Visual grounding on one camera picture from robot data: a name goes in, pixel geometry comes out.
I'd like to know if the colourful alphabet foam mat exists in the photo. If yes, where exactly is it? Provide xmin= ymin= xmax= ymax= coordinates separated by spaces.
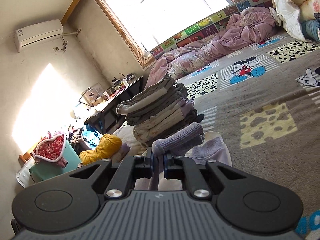
xmin=150 ymin=0 xmax=272 ymax=59

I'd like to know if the dark desk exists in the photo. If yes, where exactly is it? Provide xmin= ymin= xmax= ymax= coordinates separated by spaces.
xmin=83 ymin=76 xmax=143 ymax=134

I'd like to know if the cream and lilac sweatshirt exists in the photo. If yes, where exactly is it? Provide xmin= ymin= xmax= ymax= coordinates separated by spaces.
xmin=135 ymin=122 xmax=232 ymax=191

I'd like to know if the window with wooden frame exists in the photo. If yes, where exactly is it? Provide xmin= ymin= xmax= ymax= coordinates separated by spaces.
xmin=94 ymin=0 xmax=241 ymax=69

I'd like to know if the yellow folded garment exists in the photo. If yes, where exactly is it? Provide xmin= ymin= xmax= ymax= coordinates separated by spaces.
xmin=79 ymin=134 xmax=123 ymax=165

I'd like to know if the lilac folded garment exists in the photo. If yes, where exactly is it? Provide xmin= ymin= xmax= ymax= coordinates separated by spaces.
xmin=111 ymin=143 xmax=130 ymax=164

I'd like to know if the teal storage box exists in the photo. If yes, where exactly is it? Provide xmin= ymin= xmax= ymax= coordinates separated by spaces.
xmin=28 ymin=139 xmax=83 ymax=183

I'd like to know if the pink crumpled duvet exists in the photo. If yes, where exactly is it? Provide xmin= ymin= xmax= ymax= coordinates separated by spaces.
xmin=145 ymin=7 xmax=276 ymax=88

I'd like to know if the white air conditioner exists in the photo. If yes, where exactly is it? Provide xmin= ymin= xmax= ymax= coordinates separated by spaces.
xmin=14 ymin=20 xmax=63 ymax=52

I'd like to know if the Mickey Mouse bed blanket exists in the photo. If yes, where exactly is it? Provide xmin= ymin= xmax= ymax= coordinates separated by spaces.
xmin=112 ymin=28 xmax=320 ymax=240

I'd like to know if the cream and pink quilts pile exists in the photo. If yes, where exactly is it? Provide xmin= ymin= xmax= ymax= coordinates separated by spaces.
xmin=270 ymin=0 xmax=319 ymax=42

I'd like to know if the red floral heart cushion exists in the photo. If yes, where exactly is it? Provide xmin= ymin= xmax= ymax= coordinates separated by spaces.
xmin=30 ymin=132 xmax=68 ymax=168

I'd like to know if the grey folded clothes stack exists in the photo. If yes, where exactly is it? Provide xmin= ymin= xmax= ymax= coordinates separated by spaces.
xmin=116 ymin=75 xmax=204 ymax=146

